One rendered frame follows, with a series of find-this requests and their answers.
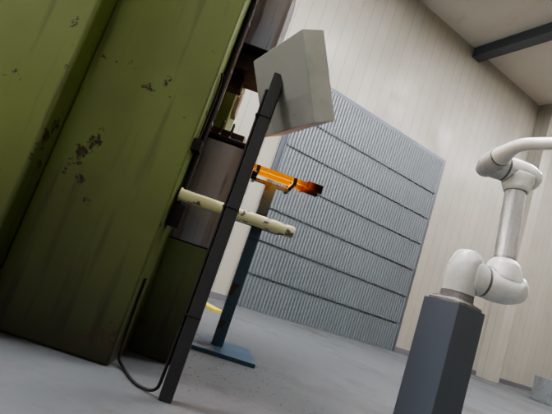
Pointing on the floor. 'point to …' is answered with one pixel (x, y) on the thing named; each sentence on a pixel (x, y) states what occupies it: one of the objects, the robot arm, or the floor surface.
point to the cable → (199, 273)
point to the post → (220, 242)
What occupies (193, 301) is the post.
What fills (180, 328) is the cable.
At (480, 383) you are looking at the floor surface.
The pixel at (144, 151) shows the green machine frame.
